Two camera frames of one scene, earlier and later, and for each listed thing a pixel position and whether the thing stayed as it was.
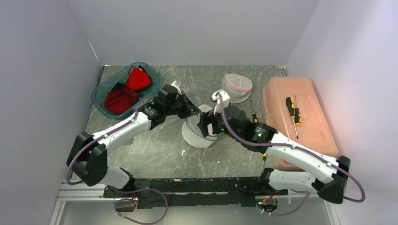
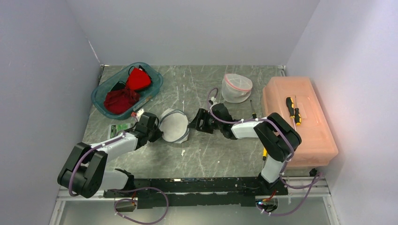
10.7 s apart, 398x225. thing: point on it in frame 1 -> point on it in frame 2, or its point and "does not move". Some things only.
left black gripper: [189, 108] -> [158, 133]
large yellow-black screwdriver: [290, 105] does not move
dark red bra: [118, 101] does not move
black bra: [120, 85] does not move
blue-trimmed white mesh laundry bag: [192, 133] -> [174, 125]
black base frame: [172, 192] does not move
